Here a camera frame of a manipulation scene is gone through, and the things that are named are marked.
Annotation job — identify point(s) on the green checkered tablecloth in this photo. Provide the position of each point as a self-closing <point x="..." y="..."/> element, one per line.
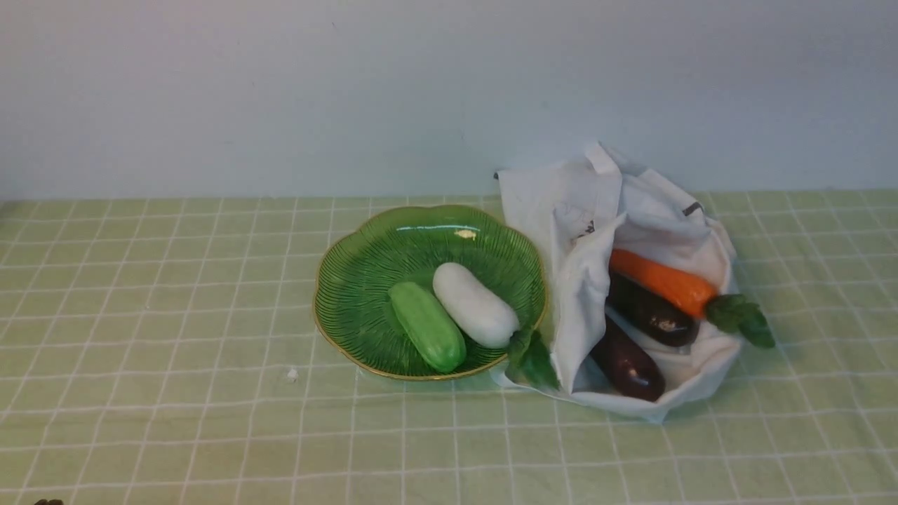
<point x="145" y="346"/>

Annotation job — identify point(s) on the dark purple eggplant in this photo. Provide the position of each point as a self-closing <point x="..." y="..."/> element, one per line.
<point x="658" y="318"/>
<point x="628" y="368"/>

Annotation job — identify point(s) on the green glass plate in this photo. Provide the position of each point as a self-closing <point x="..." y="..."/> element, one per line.
<point x="351" y="305"/>

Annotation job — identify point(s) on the white radish with leaves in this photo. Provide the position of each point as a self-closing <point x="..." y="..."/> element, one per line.
<point x="493" y="324"/>

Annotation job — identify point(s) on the orange carrot with leaves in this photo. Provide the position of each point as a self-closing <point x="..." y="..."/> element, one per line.
<point x="732" y="313"/>

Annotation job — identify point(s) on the white cloth bag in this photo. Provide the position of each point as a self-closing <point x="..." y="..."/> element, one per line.
<point x="576" y="212"/>

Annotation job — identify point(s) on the green cucumber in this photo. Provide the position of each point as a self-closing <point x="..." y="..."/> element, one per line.
<point x="429" y="327"/>

